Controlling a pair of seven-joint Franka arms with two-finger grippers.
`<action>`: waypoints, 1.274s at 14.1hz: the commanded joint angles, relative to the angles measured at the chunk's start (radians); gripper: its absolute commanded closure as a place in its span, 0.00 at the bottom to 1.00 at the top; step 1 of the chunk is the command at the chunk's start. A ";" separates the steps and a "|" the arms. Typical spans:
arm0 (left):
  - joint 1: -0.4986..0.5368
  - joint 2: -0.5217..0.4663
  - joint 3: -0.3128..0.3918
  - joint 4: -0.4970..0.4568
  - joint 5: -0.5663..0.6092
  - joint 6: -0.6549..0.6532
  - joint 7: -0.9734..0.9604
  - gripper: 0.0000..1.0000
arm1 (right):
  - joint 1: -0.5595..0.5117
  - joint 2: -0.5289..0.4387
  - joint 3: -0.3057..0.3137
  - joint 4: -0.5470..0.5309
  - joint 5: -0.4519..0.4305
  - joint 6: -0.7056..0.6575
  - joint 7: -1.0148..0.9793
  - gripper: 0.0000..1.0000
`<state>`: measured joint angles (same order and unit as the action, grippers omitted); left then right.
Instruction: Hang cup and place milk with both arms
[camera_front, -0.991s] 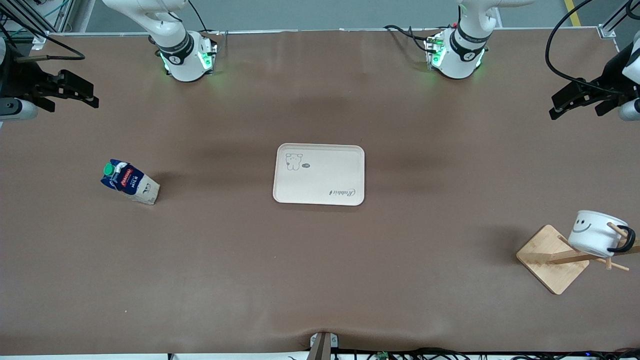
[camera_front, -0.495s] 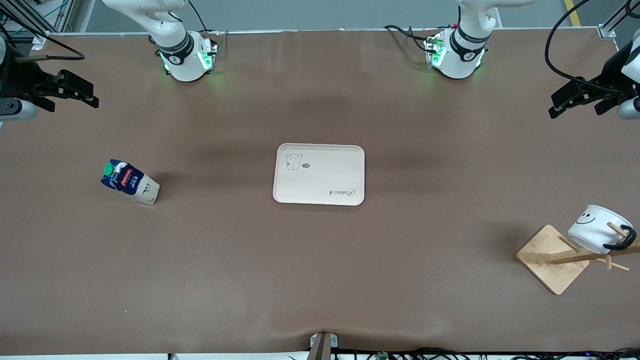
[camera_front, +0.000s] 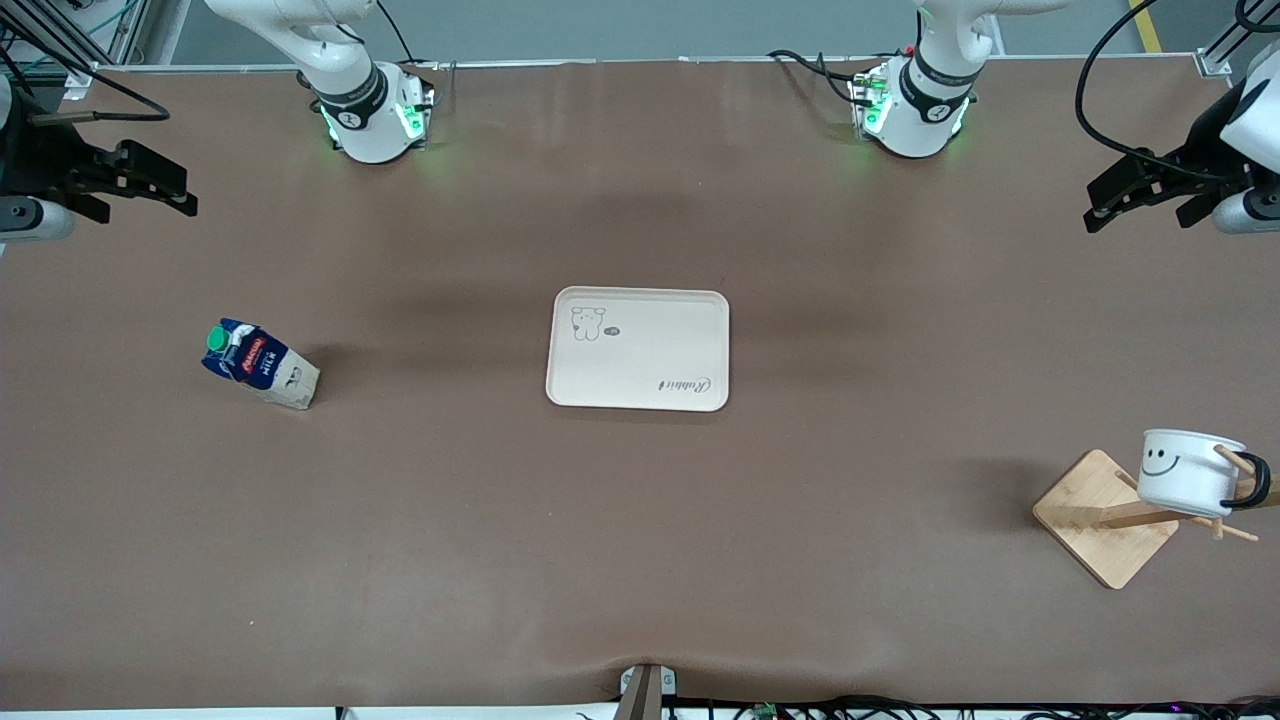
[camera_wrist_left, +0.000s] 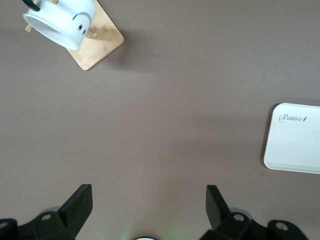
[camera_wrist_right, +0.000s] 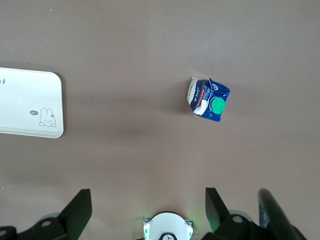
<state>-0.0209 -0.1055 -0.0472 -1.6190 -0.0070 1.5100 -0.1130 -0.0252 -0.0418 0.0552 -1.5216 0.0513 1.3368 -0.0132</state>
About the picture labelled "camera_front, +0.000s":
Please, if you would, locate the blue white milk carton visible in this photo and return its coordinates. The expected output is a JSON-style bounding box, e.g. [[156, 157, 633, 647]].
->
[[201, 318, 322, 411]]

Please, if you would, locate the wooden cup rack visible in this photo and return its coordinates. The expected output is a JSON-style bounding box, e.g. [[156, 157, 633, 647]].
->
[[1032, 443, 1280, 591]]

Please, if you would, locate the white rectangular Rabbit tray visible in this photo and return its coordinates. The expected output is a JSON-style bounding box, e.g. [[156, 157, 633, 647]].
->
[[545, 286, 731, 412]]

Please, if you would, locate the aluminium frame post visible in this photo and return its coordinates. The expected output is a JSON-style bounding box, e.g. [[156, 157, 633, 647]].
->
[[1195, 0, 1280, 76], [0, 0, 141, 96]]

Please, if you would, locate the black arm base cable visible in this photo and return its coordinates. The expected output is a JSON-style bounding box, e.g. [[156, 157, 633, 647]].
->
[[768, 50, 863, 106], [372, 0, 413, 65]]

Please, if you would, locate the white smiley cup black handle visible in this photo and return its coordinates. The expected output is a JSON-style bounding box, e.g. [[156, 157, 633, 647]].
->
[[1137, 428, 1272, 519]]

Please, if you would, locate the brown table cover mat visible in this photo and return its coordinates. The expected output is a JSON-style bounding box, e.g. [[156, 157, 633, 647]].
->
[[0, 55, 1280, 713]]

